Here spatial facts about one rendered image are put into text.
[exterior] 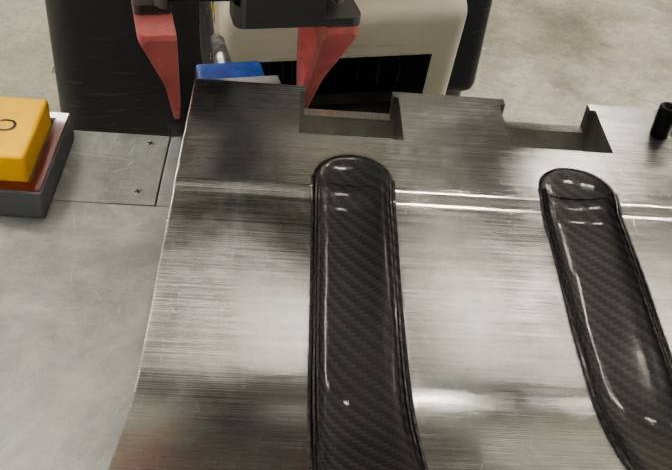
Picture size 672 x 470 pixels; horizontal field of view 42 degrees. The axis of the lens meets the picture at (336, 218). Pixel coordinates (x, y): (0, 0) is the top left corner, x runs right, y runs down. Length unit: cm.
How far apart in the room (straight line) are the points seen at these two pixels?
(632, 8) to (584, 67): 43
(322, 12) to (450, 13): 32
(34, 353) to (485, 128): 25
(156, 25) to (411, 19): 34
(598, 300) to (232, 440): 18
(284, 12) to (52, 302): 20
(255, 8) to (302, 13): 3
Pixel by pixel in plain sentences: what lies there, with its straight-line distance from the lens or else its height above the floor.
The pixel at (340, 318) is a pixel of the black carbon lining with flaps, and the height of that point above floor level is 88.
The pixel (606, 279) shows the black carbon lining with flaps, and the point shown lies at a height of 88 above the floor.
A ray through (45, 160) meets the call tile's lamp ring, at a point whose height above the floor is 82.
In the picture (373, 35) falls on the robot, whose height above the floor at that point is 77.
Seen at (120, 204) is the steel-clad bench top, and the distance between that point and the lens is 54.
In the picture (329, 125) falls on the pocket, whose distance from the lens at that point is 49.
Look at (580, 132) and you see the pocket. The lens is 51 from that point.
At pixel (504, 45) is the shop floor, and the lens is 244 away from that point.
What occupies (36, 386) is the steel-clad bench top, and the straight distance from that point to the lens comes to 45.
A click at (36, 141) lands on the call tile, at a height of 83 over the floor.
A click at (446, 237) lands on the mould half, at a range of 40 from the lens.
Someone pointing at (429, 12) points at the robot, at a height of 79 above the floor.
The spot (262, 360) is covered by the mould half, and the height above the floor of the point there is 88.
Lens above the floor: 115
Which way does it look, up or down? 41 degrees down
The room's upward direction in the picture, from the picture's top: 6 degrees clockwise
